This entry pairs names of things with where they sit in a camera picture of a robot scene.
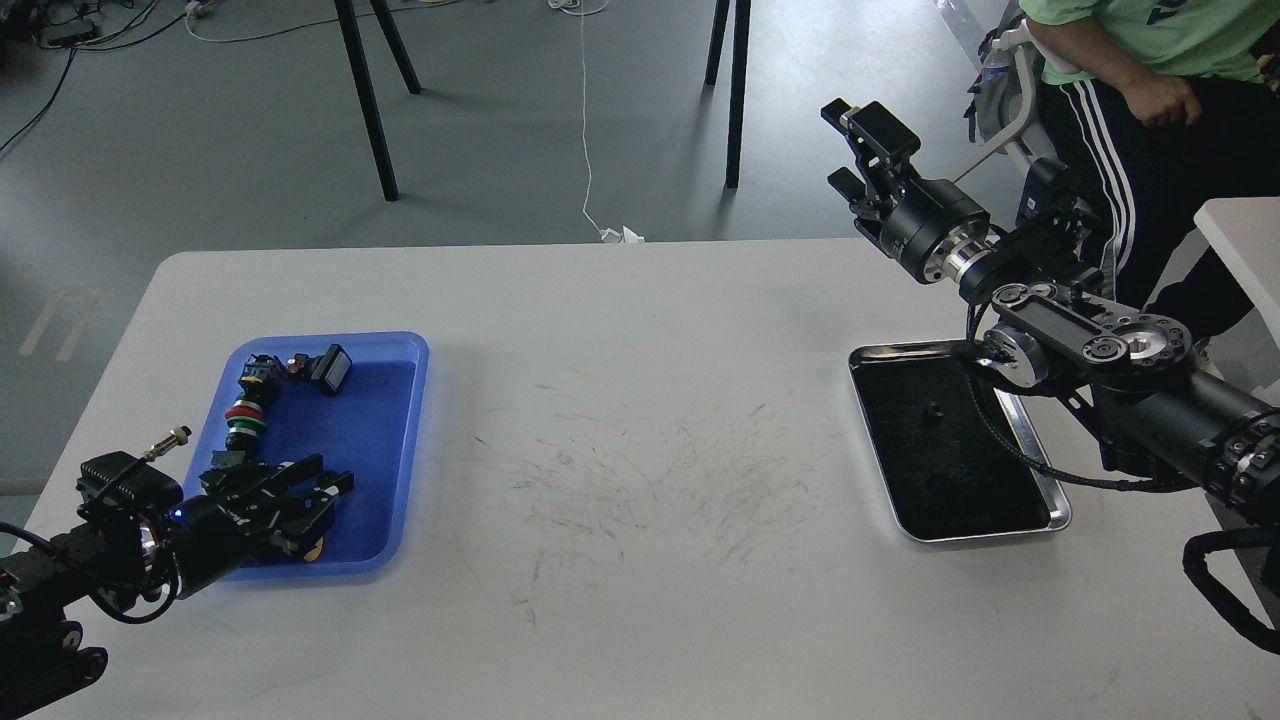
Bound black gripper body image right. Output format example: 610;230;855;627
879;179;991;284

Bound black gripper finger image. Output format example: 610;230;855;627
820;97;922;196
266;471;355;559
827;167;896;241
198;454;324;501

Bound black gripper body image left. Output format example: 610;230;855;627
165;495;284;600

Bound blue plastic tray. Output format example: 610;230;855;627
182;331;429;582

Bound silver metal tray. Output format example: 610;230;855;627
847;340;1073;544

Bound yellow mushroom push button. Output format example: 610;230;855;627
301;538;324;562

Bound red green push button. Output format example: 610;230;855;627
224;401;268;454

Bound grey backpack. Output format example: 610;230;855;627
964;1;1023;143

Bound plastic water bottle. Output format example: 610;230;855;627
979;42;1012;85

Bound black square push button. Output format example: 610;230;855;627
307;343;352;396

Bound white office chair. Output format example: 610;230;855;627
951;9;1047;182

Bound black table legs right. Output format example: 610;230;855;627
703;0;753;190

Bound black table legs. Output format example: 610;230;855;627
333;1;422;202
703;0;753;190

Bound person in green shirt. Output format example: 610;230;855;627
1020;1;1279;341

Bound white side table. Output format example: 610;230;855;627
1196;197;1279;342

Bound black table legs left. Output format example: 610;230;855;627
333;1;422;202

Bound black blue yellow switch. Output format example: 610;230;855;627
238;354;287;407

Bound white cable on floor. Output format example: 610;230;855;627
545;0;644;243

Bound black braided cable right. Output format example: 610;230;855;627
960;300;1201;493

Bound floor cables and power strip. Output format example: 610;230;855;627
0;0;216;151

